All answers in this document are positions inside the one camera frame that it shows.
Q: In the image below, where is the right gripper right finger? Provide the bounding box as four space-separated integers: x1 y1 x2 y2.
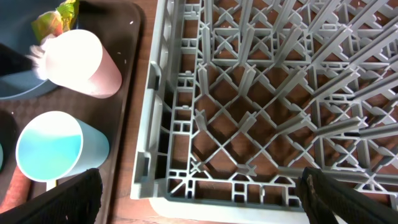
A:
295 167 397 224

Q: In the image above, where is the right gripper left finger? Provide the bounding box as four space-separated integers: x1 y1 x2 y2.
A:
1 168 103 224

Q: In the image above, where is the light blue cup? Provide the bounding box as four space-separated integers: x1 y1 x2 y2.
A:
16 111 110 182

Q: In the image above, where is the pink cup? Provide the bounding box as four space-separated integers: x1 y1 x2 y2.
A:
43 29 123 99

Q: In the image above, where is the green yellow snack wrapper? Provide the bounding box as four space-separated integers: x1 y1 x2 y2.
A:
31 0 80 42

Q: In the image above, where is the dark blue plate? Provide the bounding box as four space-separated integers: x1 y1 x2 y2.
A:
1 0 64 100

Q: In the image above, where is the grey dishwasher rack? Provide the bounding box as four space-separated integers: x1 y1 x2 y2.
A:
130 0 397 223

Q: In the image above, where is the carrot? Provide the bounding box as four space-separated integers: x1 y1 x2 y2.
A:
1 166 31 213

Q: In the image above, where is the brown serving tray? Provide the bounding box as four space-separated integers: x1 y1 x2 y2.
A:
1 0 142 223

